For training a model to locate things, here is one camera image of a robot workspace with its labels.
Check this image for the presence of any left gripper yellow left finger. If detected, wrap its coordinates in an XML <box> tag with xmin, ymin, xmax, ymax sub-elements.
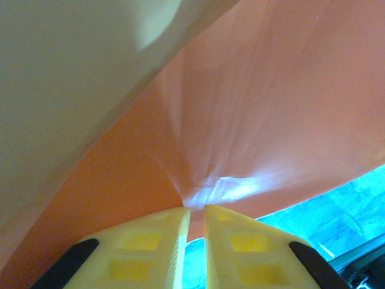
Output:
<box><xmin>29</xmin><ymin>207</ymin><xmax>192</xmax><ymax>289</ymax></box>

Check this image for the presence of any aluminium rail base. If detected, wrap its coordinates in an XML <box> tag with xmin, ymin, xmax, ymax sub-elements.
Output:
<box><xmin>318</xmin><ymin>237</ymin><xmax>385</xmax><ymax>272</ymax></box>

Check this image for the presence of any orange wrapping paper sheet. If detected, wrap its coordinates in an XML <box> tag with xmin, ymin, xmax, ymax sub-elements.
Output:
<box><xmin>0</xmin><ymin>0</ymin><xmax>385</xmax><ymax>289</ymax></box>

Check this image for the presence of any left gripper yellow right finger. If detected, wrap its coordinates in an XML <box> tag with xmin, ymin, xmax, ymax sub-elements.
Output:
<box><xmin>203</xmin><ymin>204</ymin><xmax>351</xmax><ymax>289</ymax></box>

